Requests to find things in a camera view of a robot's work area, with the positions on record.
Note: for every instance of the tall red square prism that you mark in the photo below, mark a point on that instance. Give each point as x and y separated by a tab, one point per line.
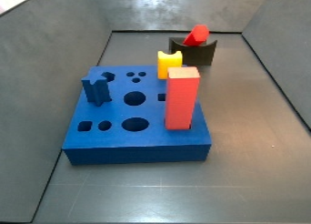
182	88

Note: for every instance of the black curved holder stand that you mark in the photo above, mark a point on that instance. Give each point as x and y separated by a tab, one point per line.
195	55

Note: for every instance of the blue star prism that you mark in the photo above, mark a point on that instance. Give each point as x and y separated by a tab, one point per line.
97	89

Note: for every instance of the yellow notched block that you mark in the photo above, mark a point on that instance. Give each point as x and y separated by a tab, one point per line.
166	61

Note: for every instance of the red hexagon prism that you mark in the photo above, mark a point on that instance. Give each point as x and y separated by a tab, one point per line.
198	36

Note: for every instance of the blue shape sorter block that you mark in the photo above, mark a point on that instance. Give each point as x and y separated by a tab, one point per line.
123	131

